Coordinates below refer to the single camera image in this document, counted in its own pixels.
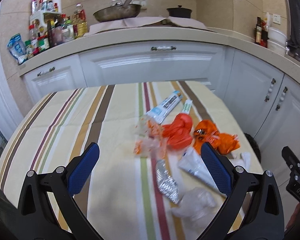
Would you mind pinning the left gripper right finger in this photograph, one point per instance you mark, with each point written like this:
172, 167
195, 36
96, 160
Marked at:
264, 218

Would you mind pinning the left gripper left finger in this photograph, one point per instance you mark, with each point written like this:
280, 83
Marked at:
36, 218

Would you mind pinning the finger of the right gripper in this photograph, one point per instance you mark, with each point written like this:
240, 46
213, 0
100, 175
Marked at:
291, 159

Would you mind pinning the white tissue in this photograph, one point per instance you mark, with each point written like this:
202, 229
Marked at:
243, 160

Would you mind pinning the clear plastic glove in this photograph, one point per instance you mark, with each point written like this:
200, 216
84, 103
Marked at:
197, 206

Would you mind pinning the white squeezed tube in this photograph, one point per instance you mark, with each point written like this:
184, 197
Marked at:
192, 163

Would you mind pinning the silver foil wrapper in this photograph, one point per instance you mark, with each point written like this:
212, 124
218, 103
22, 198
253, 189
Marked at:
166, 185

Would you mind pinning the orange plastic bag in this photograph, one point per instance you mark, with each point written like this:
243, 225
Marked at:
206, 131

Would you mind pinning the red plastic bag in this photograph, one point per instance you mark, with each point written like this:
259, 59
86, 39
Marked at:
178, 133

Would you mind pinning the green white small tube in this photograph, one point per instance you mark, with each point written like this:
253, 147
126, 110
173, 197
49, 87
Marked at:
187, 107

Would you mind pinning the clear orange printed wrapper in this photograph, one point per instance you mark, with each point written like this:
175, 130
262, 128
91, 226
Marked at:
150, 142

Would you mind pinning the blue white toothpaste tube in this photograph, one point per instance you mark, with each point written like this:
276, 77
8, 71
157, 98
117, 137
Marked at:
159, 112

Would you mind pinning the black trash bin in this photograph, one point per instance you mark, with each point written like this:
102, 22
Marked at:
254, 146

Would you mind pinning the person's right hand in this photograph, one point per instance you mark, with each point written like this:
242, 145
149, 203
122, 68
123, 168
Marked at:
294, 217

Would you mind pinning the striped tablecloth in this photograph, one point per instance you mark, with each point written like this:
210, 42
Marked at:
120, 199

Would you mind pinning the white stacked bowls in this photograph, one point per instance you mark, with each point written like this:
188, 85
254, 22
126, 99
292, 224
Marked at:
276, 41

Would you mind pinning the dark oil bottle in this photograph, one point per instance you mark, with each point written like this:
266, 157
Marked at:
258, 31

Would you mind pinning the blue white snack bag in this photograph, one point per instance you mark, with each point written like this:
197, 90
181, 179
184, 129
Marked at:
17, 48

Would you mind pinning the white spice rack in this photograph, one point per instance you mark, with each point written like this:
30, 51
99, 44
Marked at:
48, 24

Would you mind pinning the black lidded pot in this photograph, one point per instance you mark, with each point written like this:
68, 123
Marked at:
179, 12

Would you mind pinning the beige stove cover cloth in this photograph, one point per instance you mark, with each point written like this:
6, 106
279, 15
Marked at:
138, 22

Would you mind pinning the steel wok pan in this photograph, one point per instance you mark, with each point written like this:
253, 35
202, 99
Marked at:
118, 11

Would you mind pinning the cabinet door handle right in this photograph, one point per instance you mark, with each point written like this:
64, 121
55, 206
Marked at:
281, 99

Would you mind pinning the cabinet door handle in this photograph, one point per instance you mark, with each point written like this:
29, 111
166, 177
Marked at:
281, 99
270, 90

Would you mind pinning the cabinet door handle left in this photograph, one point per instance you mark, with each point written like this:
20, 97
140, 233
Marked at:
270, 90

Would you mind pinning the white wall socket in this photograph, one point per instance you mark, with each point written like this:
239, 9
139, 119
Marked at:
276, 19

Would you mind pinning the drawer handle left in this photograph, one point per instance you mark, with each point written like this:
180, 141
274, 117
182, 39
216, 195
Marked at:
46, 72

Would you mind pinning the drawer handle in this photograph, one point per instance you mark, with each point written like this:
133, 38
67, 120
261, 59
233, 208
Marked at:
163, 48
46, 72

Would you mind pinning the drawer handle centre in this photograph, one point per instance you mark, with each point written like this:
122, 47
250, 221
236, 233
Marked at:
163, 48

